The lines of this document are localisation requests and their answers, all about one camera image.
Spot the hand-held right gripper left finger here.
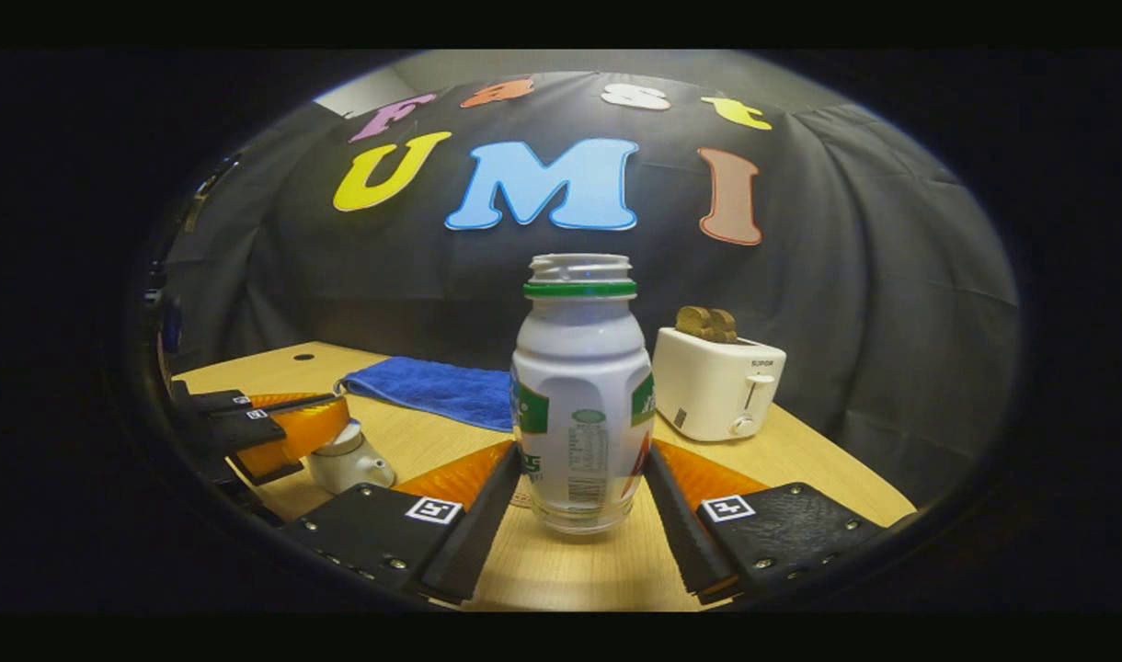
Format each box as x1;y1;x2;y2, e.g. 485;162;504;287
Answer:
280;439;523;606

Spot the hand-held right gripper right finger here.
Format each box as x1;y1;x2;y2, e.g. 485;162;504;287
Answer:
644;439;893;605

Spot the white teacup lid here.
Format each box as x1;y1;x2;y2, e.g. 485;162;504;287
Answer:
322;418;366;458

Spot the white ceramic teacup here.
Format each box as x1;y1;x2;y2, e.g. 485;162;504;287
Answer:
305;432;397;496

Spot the white plastic water bottle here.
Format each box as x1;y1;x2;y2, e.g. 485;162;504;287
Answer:
510;254;656;536

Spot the blue towel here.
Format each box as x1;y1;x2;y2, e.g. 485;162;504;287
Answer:
338;357;516;433

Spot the black backdrop cloth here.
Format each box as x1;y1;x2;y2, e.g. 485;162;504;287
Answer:
161;72;1022;507

